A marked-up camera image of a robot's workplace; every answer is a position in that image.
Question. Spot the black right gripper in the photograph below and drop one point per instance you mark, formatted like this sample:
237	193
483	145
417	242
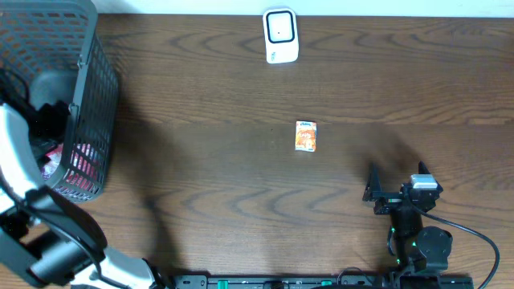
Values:
394	197

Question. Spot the red purple snack bag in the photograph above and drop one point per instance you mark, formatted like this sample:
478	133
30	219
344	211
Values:
75	175

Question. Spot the orange tissue pack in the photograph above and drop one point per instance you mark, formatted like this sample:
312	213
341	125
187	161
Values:
305	139

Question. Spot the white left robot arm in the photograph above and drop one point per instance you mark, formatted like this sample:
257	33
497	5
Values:
48	240

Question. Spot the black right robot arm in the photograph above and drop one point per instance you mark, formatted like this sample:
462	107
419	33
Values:
419	249

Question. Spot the grey plastic mesh basket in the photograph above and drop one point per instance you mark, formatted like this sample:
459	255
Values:
49	52

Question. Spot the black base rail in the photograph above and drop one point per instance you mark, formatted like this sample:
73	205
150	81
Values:
349	278

